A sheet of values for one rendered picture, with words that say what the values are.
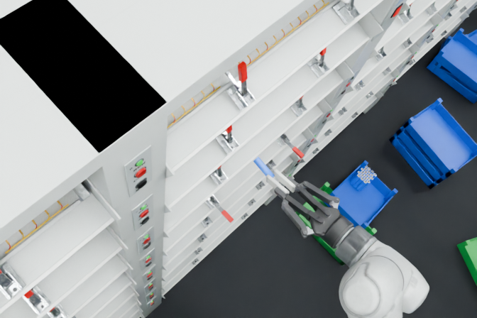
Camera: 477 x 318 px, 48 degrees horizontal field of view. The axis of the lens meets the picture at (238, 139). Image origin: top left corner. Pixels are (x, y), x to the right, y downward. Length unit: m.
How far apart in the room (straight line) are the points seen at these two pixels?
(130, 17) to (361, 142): 2.09
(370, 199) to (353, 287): 1.48
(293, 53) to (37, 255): 0.52
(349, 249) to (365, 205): 1.24
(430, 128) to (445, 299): 0.76
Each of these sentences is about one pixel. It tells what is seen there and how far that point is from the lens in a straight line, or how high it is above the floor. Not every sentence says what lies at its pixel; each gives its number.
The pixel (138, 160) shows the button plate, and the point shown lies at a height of 1.65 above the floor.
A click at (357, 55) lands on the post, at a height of 1.23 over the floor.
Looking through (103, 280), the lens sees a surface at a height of 1.12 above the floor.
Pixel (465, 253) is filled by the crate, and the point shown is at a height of 0.04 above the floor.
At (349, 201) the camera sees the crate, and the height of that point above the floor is 0.07.
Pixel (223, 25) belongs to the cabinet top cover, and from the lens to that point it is 0.65.
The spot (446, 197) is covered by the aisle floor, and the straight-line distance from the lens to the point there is 2.72.
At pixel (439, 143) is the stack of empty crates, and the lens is 2.61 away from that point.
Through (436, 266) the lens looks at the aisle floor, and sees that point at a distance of 2.60.
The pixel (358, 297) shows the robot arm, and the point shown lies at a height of 1.28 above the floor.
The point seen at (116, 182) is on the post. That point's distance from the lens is 0.68.
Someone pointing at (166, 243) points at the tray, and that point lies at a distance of 1.37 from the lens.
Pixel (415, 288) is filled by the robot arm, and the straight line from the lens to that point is 1.24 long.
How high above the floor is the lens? 2.27
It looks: 65 degrees down
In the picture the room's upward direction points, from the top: 18 degrees clockwise
